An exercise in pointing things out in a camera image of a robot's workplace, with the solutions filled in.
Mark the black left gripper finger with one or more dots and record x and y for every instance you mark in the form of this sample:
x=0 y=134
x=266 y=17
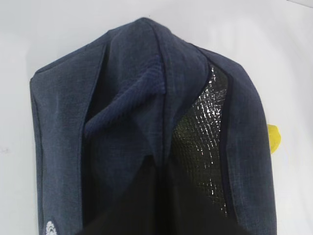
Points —
x=162 y=205

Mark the yellow lemon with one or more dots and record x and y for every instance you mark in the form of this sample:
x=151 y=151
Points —
x=274 y=137

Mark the dark blue lunch bag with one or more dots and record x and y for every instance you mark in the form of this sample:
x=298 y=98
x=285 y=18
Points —
x=139 y=93

